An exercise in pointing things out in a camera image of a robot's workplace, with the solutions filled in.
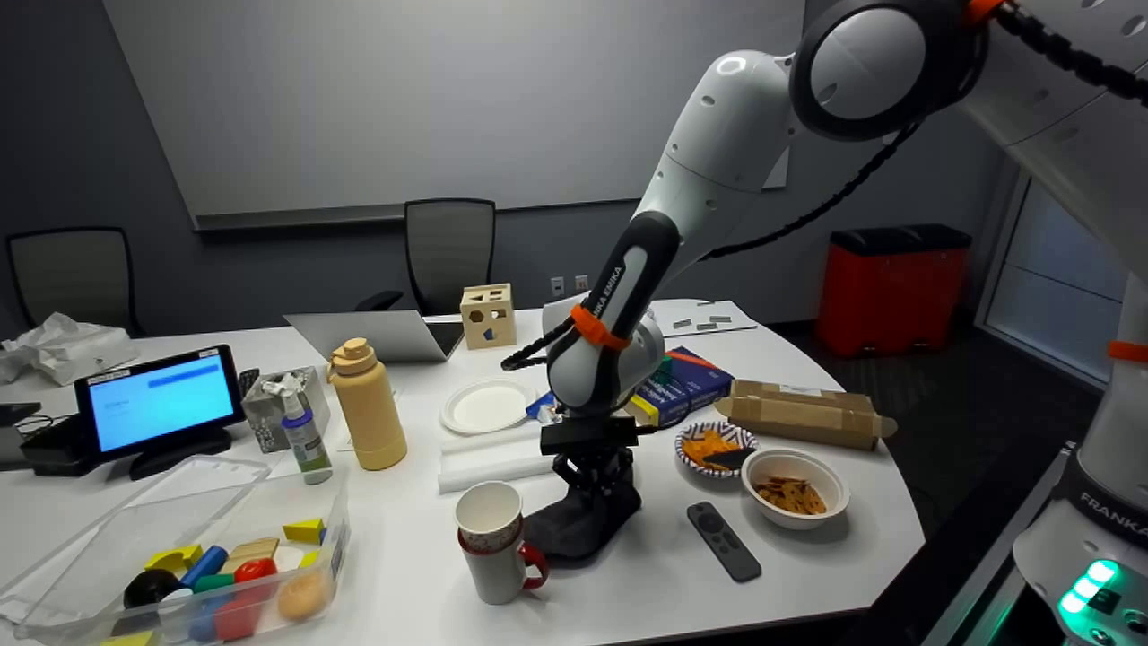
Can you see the blue book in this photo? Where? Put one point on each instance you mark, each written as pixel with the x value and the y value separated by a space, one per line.
pixel 684 381

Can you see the small clear spray bottle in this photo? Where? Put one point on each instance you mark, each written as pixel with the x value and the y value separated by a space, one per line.
pixel 305 444

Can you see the metal robot stand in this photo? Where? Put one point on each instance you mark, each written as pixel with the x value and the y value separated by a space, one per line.
pixel 990 550

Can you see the yellow wedge block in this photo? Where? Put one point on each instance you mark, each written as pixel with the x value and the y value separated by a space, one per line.
pixel 302 534

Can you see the tan squeeze bottle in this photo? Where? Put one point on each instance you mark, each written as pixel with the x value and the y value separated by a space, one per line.
pixel 367 415

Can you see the patterned bowl with orange chips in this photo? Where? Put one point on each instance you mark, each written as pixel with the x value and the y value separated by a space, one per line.
pixel 715 453

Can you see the green toy block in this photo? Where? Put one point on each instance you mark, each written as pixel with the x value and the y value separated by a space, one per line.
pixel 213 583

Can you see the black tablet lit screen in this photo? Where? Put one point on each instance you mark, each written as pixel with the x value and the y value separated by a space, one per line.
pixel 161 401

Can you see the white wall outlet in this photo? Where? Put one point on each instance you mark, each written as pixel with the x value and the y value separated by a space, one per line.
pixel 558 285
pixel 583 285

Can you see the blue snack bag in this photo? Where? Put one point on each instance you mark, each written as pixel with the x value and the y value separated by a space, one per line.
pixel 538 407

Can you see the clear plastic container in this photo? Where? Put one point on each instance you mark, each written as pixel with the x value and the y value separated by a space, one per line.
pixel 324 525

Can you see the white flat board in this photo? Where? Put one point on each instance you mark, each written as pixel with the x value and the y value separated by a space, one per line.
pixel 720 322

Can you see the blue cylinder block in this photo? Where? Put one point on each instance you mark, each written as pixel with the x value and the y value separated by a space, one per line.
pixel 201 566

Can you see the yellow toy block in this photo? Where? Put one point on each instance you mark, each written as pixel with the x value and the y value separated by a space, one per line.
pixel 174 556

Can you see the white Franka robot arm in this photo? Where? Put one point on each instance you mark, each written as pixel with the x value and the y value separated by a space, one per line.
pixel 728 129

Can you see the white foam roll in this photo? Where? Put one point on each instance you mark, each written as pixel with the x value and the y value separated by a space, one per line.
pixel 488 463

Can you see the black tablet stand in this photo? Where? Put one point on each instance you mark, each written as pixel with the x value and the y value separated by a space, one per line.
pixel 179 449

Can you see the red toy block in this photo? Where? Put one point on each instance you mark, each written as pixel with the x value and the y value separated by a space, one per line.
pixel 244 592

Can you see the white crumpled plastic bag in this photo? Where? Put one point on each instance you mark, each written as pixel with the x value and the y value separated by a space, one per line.
pixel 60 345

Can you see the wooden cube with holes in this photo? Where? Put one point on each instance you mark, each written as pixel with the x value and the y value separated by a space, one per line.
pixel 488 317

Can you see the tan wooden block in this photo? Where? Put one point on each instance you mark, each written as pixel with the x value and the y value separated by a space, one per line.
pixel 251 550

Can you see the white plate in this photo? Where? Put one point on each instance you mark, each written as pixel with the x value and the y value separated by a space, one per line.
pixel 487 412

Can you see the black remote control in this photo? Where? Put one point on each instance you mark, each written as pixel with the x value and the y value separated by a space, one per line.
pixel 723 540

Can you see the black mesh office chair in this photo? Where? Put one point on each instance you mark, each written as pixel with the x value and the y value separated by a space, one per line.
pixel 448 247
pixel 73 274

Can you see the red bin black lid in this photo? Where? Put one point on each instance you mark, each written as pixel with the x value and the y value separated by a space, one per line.
pixel 890 293

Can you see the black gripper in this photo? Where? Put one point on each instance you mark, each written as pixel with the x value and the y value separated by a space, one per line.
pixel 591 432

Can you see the glass door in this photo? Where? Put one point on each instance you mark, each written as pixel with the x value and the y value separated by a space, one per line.
pixel 1053 274

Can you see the black toy block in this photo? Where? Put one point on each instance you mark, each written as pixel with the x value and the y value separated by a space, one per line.
pixel 148 585

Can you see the large wall whiteboard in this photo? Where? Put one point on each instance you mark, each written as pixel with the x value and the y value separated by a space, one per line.
pixel 477 108

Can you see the grey laptop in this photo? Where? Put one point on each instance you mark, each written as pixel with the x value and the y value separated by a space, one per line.
pixel 360 334

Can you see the white milk carton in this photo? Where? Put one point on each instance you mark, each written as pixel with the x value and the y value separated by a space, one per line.
pixel 266 415

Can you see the white bowl with pretzels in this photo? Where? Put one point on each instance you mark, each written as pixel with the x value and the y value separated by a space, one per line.
pixel 794 489

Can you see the white toy block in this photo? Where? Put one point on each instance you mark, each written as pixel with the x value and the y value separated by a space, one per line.
pixel 174 599

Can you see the orange egg toy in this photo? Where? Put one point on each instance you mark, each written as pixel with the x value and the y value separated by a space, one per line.
pixel 302 592

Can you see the black towel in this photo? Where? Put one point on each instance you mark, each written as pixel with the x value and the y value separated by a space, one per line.
pixel 577 525

